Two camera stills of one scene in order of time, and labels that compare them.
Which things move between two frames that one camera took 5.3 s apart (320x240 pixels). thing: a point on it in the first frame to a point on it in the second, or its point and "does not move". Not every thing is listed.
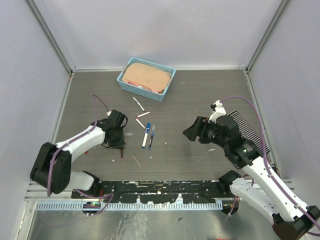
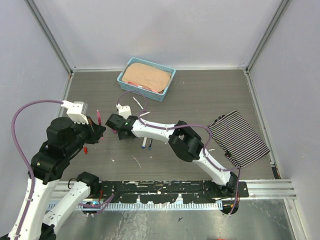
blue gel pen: x=149 y=147 does not move
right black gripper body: x=213 y=136 to x=121 y=137
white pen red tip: x=143 y=114 does not move
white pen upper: x=139 y=104 does not move
